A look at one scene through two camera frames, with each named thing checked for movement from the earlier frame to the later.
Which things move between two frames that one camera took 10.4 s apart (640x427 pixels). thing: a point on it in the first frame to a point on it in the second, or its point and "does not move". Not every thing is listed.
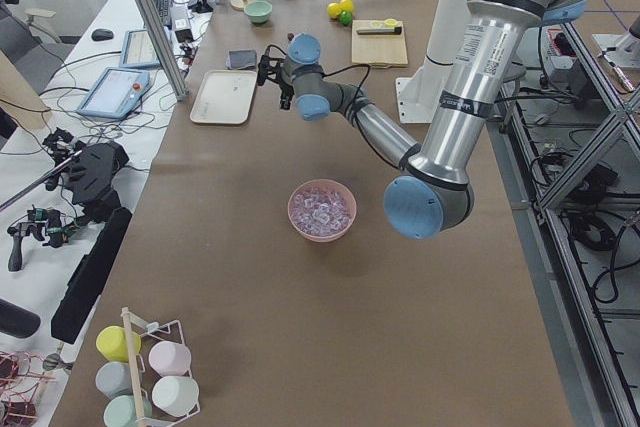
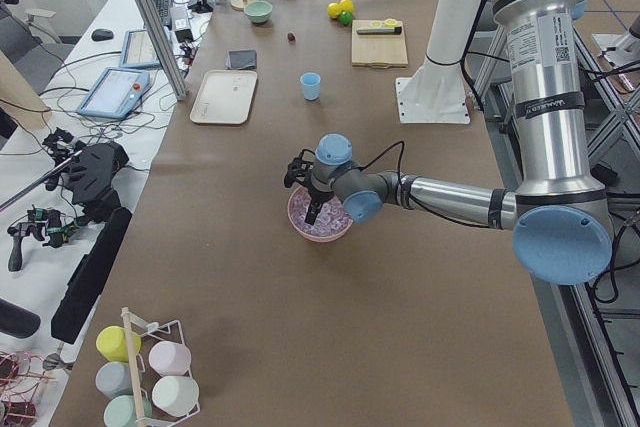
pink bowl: [321, 210] does not move
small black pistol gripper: [42, 224] does not move
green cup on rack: [120, 411] does not move
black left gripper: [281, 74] to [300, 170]
